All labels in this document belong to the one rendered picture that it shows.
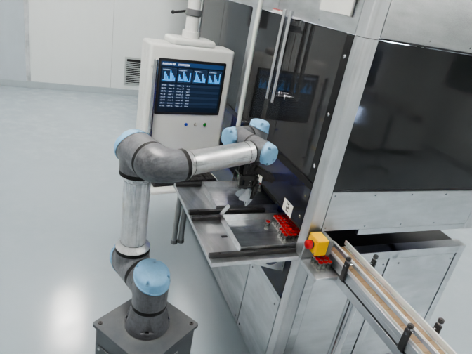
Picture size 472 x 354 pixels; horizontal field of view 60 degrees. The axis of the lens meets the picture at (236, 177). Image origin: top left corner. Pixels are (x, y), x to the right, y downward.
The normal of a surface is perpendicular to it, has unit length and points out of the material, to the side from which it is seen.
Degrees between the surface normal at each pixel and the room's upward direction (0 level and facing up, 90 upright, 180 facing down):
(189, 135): 90
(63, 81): 90
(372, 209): 90
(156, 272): 7
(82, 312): 0
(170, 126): 90
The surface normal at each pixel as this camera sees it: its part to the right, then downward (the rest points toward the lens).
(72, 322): 0.17, -0.90
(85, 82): 0.33, 0.44
